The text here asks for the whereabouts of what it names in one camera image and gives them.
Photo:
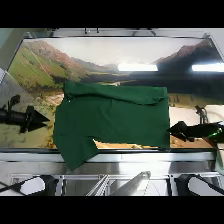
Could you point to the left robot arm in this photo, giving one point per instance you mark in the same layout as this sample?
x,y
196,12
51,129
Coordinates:
x,y
10,116

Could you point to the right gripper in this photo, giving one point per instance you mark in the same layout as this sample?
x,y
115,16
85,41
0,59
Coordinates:
x,y
188,131

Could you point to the dark green shirt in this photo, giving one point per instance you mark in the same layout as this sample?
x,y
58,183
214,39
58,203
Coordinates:
x,y
113,116

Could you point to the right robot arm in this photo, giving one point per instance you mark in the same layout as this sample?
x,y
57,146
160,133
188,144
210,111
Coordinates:
x,y
213,130

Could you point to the silver frame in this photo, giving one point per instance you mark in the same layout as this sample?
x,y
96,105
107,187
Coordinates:
x,y
110,166

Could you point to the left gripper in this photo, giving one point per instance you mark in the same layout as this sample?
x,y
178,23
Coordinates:
x,y
25,118

